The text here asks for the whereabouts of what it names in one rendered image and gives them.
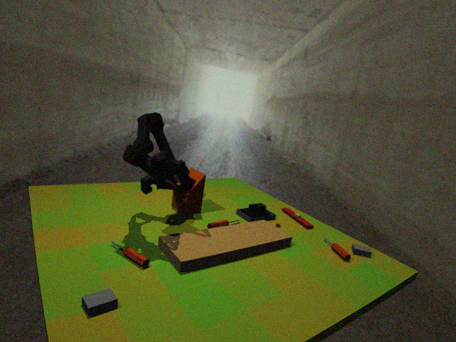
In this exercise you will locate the tan wooden panel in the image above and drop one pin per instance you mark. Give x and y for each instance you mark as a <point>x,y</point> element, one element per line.
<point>204,247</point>

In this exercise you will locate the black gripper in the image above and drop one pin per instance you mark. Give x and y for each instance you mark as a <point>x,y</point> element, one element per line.
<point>161,177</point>

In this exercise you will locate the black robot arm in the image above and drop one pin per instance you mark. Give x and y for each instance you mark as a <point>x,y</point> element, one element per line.
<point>137,154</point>

